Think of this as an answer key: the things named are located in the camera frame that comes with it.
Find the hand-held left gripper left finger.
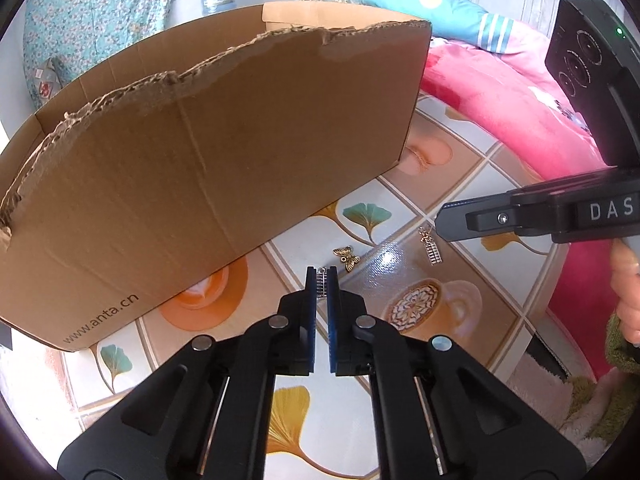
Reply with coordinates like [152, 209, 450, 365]
[57, 266, 321, 480]

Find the white fleece blanket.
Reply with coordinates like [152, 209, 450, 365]
[505, 350, 632, 467]

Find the teal floral cloth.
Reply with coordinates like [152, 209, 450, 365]
[22, 0, 189, 109]

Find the blue cartoon pillow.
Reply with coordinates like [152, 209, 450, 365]
[338, 0, 516, 54]

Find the person's right hand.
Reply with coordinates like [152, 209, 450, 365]
[610, 240, 640, 346]

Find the silver ladder charm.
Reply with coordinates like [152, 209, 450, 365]
[417, 226, 446, 266]

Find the brown cardboard box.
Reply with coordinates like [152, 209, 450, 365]
[0, 1, 433, 353]

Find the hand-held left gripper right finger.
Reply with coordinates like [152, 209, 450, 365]
[327, 267, 586, 480]

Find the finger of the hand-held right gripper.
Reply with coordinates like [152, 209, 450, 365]
[434, 191, 555, 242]

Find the gold butterfly charm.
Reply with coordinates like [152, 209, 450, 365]
[332, 245, 362, 274]

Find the patterned cloth pouch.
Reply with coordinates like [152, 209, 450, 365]
[30, 57, 65, 106]

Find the pink blanket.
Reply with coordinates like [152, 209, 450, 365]
[420, 20, 640, 382]

